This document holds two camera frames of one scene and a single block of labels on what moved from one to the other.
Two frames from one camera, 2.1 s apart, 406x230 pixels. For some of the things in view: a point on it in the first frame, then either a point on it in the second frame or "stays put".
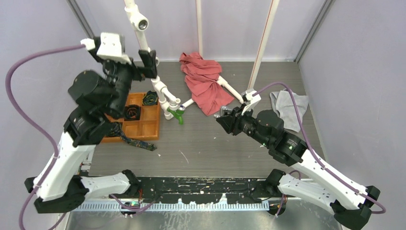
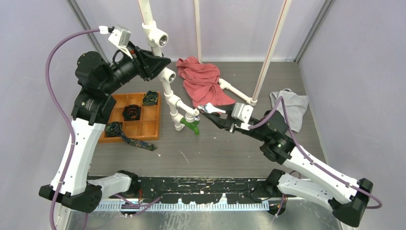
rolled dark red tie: x=132 y=112 stays put
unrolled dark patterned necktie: x=117 y=131 stays put
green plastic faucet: x=177 y=114 to x=193 y=125
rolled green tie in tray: x=151 y=98 stays put
